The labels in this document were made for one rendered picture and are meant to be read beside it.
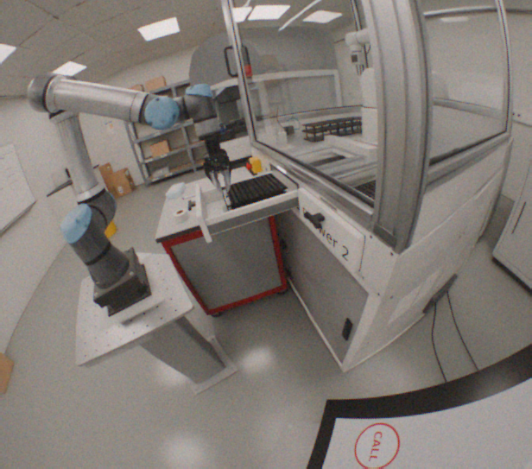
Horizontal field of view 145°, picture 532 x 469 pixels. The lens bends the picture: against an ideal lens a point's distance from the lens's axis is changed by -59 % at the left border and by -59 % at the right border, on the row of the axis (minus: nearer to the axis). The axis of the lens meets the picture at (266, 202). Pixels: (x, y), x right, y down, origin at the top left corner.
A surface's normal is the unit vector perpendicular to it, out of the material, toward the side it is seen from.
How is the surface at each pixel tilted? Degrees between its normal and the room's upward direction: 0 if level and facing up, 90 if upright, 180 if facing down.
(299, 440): 3
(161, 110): 91
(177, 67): 90
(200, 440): 0
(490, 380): 50
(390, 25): 90
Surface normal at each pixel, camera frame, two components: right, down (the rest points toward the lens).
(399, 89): -0.93, 0.29
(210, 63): 0.32, 0.41
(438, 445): -0.82, -0.57
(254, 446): -0.17, -0.86
